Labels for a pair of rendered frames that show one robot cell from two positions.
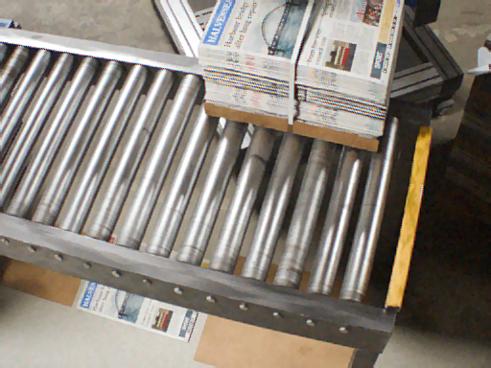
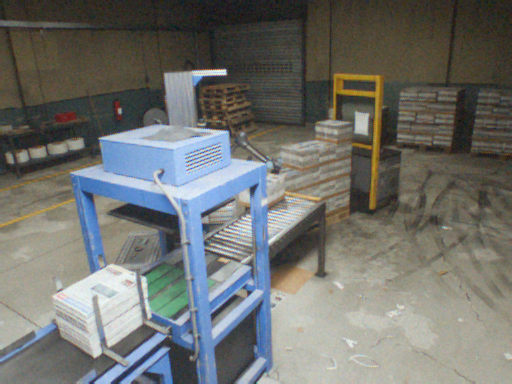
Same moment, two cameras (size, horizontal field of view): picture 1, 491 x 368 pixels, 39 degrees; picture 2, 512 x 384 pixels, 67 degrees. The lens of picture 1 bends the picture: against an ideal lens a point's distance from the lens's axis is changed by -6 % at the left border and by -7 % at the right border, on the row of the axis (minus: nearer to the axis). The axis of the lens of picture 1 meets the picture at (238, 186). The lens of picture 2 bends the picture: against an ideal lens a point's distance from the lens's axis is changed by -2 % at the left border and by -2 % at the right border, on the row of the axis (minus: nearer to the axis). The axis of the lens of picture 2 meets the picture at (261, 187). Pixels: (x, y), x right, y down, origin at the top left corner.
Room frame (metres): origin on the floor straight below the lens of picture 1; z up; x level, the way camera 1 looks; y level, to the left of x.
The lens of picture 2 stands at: (0.17, 3.26, 2.18)
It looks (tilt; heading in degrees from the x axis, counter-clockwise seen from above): 19 degrees down; 284
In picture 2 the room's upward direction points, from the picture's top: 2 degrees counter-clockwise
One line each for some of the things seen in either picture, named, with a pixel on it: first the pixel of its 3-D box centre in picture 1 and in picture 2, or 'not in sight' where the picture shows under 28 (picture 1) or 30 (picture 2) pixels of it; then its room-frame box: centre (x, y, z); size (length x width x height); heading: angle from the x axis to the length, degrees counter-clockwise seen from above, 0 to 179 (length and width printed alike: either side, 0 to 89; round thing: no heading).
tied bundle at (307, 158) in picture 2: not in sight; (299, 157); (0.84, -1.30, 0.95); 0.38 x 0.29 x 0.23; 142
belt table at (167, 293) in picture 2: not in sight; (182, 284); (1.25, 1.24, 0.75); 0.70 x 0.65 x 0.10; 71
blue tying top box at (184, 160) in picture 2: not in sight; (166, 151); (1.25, 1.24, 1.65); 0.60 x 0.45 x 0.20; 161
